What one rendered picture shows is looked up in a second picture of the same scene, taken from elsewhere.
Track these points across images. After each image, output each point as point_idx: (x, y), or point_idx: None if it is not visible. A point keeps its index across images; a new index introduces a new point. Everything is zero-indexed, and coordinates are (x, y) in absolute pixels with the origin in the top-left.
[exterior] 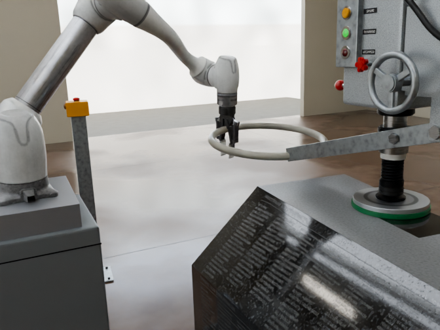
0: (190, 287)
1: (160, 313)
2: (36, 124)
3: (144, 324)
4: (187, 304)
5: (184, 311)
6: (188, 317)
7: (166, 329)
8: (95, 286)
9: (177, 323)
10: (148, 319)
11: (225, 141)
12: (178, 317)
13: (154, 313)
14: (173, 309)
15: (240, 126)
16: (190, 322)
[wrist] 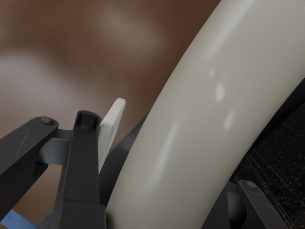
0: (69, 9)
1: (71, 87)
2: None
3: (70, 116)
4: (91, 53)
5: (97, 69)
6: (109, 80)
7: (99, 113)
8: None
9: (104, 97)
10: (66, 105)
11: (113, 130)
12: (98, 86)
13: (66, 92)
14: (81, 72)
15: (290, 94)
16: (117, 89)
